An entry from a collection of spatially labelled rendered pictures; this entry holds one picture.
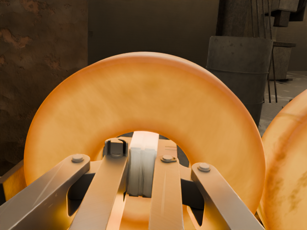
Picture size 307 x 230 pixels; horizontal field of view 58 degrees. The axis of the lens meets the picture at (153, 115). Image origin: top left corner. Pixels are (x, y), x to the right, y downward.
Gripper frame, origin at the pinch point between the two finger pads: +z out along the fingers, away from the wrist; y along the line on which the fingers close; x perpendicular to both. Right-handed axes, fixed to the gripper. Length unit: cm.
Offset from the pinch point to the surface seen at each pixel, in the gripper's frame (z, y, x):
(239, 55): 232, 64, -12
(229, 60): 234, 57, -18
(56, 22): 19.8, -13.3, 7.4
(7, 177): -2.7, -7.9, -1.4
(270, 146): -0.1, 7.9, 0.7
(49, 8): 19.4, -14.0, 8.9
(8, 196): -3.1, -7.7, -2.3
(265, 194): -1.3, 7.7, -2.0
